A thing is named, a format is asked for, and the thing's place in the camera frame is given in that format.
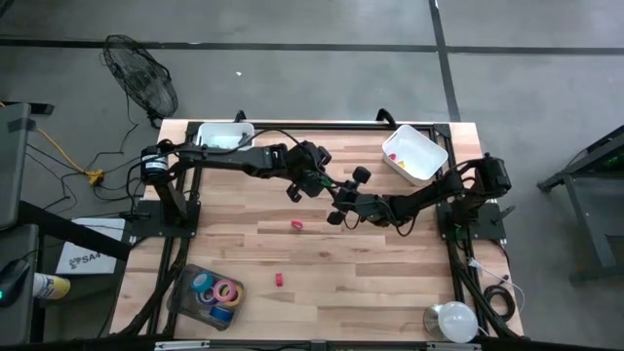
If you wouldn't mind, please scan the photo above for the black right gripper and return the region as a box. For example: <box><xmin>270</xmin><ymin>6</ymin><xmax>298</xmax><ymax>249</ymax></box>
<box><xmin>326</xmin><ymin>165</ymin><xmax>394</xmax><ymax>227</ymax></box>

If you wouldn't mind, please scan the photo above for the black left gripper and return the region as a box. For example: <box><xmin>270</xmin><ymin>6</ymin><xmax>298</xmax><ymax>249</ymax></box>
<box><xmin>285</xmin><ymin>139</ymin><xmax>338</xmax><ymax>204</ymax></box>

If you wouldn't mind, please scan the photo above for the white plastic bin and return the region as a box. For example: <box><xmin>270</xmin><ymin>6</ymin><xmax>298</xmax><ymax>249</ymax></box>
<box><xmin>381</xmin><ymin>124</ymin><xmax>449</xmax><ymax>187</ymax></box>
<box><xmin>194</xmin><ymin>121</ymin><xmax>256</xmax><ymax>153</ymax></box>

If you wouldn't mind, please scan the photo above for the pink tape roll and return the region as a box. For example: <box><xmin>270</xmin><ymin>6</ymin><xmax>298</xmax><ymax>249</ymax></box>
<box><xmin>213</xmin><ymin>279</ymin><xmax>239</xmax><ymax>303</ymax></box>

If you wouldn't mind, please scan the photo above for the light blue tape roll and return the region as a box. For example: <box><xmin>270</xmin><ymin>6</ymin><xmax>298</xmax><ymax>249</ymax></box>
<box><xmin>190</xmin><ymin>271</ymin><xmax>215</xmax><ymax>294</ymax></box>

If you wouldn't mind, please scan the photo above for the dark blue tape roll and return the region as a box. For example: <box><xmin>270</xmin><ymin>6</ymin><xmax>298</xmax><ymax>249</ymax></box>
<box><xmin>209</xmin><ymin>304</ymin><xmax>235</xmax><ymax>324</ymax></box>

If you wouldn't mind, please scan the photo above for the dark wire mesh tray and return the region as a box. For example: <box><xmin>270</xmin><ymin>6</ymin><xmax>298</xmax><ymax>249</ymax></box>
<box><xmin>165</xmin><ymin>263</ymin><xmax>247</xmax><ymax>332</ymax></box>

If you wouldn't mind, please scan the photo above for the white dome lamp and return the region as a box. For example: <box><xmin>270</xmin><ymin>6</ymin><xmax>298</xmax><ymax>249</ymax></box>
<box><xmin>422</xmin><ymin>303</ymin><xmax>480</xmax><ymax>346</ymax></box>

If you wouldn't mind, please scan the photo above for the black floor fan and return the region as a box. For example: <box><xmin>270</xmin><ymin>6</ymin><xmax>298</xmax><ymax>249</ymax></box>
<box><xmin>99</xmin><ymin>33</ymin><xmax>179</xmax><ymax>131</ymax></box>

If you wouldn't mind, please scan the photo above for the black side table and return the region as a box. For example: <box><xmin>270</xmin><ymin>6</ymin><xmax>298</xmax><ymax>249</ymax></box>
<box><xmin>535</xmin><ymin>124</ymin><xmax>624</xmax><ymax>287</ymax></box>

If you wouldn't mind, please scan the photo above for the white printed paper sheet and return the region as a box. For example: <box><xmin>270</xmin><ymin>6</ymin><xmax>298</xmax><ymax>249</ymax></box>
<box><xmin>55</xmin><ymin>217</ymin><xmax>127</xmax><ymax>276</ymax></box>

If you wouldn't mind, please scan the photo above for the black diagonal strut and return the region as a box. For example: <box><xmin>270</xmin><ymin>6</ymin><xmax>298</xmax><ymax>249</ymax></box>
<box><xmin>17</xmin><ymin>199</ymin><xmax>134</xmax><ymax>262</ymax></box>

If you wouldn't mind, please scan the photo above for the black rig beam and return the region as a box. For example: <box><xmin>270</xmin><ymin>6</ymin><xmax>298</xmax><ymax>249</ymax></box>
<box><xmin>0</xmin><ymin>332</ymin><xmax>624</xmax><ymax>351</ymax></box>

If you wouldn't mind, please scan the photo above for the yellow and white bottle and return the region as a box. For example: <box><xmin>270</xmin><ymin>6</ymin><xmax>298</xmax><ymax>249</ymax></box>
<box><xmin>32</xmin><ymin>272</ymin><xmax>72</xmax><ymax>300</ymax></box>

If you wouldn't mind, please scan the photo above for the grey desk panel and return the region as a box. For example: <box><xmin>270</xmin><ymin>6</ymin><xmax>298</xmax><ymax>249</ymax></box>
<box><xmin>0</xmin><ymin>101</ymin><xmax>33</xmax><ymax>230</ymax></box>
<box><xmin>0</xmin><ymin>223</ymin><xmax>41</xmax><ymax>348</ymax></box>

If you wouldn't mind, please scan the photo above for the black computer mouse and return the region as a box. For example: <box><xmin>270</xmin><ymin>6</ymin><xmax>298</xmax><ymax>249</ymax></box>
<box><xmin>0</xmin><ymin>257</ymin><xmax>31</xmax><ymax>308</ymax></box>

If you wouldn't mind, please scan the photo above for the black aluminium table frame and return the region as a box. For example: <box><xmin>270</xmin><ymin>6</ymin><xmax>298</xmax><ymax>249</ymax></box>
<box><xmin>114</xmin><ymin>120</ymin><xmax>523</xmax><ymax>342</ymax></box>

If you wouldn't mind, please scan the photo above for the thin white cable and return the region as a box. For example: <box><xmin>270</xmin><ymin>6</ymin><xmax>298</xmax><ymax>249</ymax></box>
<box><xmin>466</xmin><ymin>256</ymin><xmax>528</xmax><ymax>318</ymax></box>

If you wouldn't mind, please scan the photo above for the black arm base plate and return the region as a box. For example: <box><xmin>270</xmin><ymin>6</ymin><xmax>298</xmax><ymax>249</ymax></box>
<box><xmin>436</xmin><ymin>202</ymin><xmax>508</xmax><ymax>241</ymax></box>
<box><xmin>129</xmin><ymin>199</ymin><xmax>202</xmax><ymax>240</ymax></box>

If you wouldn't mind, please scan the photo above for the coiled black cable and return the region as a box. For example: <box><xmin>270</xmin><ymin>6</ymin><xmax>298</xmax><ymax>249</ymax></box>
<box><xmin>482</xmin><ymin>284</ymin><xmax>517</xmax><ymax>323</ymax></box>

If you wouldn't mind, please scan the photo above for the yellow extension cable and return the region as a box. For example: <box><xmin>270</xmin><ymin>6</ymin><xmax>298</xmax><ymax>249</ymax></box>
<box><xmin>0</xmin><ymin>100</ymin><xmax>106</xmax><ymax>185</ymax></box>

